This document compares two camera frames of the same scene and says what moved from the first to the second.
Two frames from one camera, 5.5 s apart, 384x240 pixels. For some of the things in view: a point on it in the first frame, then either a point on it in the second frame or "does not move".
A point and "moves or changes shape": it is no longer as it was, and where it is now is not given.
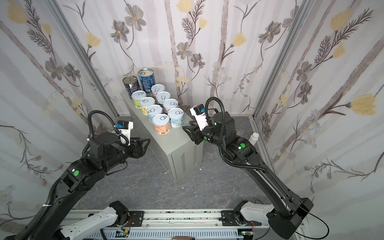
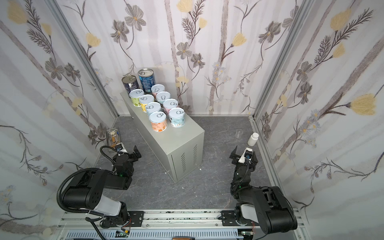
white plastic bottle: (253, 138) does not move
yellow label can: (145, 102) does not move
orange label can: (161, 123) moves or changes shape
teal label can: (161, 96) does not move
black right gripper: (195, 133) to (237, 157)
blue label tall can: (147, 77) does not move
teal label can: (154, 110) moves or changes shape
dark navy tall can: (131, 84) does not move
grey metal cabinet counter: (177, 150) does not move
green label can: (136, 95) does not move
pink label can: (156, 88) does not move
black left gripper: (137, 147) to (129, 156)
